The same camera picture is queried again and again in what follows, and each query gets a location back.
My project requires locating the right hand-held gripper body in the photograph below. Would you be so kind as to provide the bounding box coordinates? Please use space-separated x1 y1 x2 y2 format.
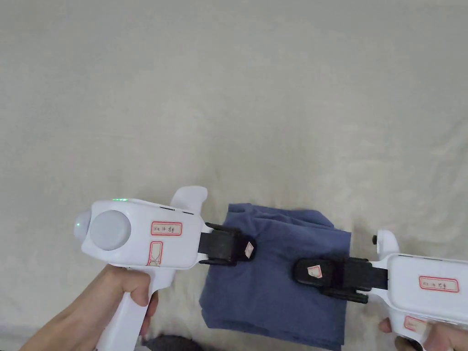
368 229 468 347

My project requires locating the person's left forearm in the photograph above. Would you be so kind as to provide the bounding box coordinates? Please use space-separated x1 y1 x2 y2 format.
16 323 56 351

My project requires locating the bed with beige sheet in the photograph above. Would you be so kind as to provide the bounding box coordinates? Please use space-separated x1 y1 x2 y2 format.
0 0 468 351

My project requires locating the person's left hand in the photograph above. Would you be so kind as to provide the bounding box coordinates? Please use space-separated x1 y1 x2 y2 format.
49 264 160 351

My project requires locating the person's right hand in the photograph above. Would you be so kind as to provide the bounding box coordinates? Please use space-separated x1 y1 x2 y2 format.
378 317 468 351

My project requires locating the person's body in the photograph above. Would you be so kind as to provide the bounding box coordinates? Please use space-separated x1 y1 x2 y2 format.
142 336 206 351

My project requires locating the dark blue garment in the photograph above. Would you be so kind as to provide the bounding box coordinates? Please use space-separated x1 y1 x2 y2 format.
199 203 352 346

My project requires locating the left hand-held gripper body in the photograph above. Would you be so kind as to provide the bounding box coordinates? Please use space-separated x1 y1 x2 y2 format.
73 186 212 351

